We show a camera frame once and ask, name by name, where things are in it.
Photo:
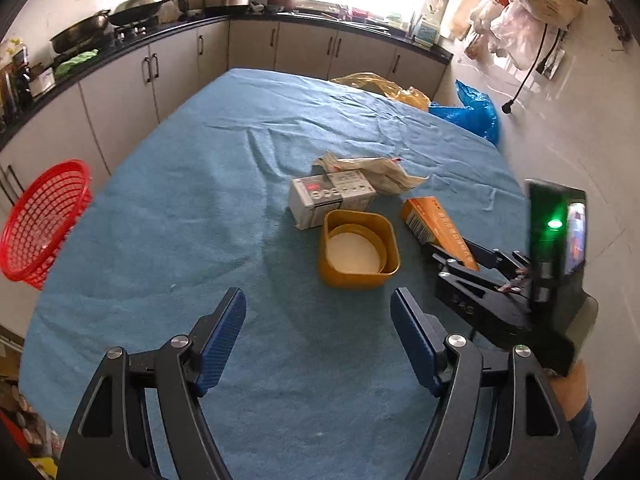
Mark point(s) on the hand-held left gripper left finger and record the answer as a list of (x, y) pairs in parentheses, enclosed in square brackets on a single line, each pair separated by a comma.
[(222, 340)]

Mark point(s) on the cluster of sauce bottles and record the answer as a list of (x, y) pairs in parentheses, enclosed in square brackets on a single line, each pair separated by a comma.
[(15, 85)]

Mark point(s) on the orange cardboard box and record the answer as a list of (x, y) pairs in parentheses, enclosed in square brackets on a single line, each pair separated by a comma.
[(435, 225)]

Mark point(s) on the hanging white plastic bags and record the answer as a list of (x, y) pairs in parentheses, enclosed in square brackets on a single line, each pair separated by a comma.
[(515, 30)]

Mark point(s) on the white plastic wrapper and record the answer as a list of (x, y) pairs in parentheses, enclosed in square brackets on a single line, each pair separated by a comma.
[(380, 172)]

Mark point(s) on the red plastic basket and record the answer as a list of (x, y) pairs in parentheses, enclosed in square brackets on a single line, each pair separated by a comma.
[(30, 240)]

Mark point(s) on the blue tablecloth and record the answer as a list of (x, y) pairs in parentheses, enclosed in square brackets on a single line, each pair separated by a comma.
[(200, 185)]

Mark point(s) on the green cloth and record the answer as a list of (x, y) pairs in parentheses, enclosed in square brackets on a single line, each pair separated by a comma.
[(75, 64)]

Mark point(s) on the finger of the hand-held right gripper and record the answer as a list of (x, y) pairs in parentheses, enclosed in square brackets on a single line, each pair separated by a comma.
[(440, 260), (495, 259)]

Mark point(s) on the yellow square container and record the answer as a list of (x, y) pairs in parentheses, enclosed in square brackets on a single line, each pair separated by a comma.
[(357, 280)]

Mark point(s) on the black gas stove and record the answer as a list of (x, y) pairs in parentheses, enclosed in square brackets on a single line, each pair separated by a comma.
[(135, 30)]

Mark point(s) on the small cardboard box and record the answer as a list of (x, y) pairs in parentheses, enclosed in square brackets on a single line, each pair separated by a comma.
[(42, 81)]

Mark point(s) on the grey lower cabinets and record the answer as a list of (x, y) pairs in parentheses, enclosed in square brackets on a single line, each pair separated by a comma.
[(175, 65)]

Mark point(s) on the person's right forearm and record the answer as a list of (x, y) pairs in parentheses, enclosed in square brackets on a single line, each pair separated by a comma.
[(575, 390)]

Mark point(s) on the yellow plastic bag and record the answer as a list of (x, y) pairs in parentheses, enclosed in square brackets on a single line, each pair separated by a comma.
[(370, 82)]

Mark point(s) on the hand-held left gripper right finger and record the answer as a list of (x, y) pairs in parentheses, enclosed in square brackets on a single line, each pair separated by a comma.
[(412, 340)]

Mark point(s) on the hanging cutting board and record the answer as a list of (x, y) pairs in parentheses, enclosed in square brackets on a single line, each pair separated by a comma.
[(465, 12)]

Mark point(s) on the blue plastic bag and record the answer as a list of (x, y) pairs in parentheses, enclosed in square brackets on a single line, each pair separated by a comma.
[(475, 115)]

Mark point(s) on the dark frying pan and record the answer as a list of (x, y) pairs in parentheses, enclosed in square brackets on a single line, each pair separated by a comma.
[(80, 27)]

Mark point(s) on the black countertop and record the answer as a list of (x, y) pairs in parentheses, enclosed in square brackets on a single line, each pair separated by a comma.
[(200, 21)]

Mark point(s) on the wall socket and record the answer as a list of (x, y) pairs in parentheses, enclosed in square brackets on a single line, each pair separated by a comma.
[(554, 62)]

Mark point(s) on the blue and white jug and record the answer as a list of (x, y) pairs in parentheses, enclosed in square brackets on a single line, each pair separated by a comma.
[(427, 27)]

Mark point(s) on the pile of household clutter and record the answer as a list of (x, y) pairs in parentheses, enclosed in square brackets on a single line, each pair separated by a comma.
[(25, 425)]

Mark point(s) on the wok with lid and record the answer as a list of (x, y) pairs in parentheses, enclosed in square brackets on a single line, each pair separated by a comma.
[(140, 7)]

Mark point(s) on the grey and white box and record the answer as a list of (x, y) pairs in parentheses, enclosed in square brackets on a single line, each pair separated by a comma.
[(325, 200)]

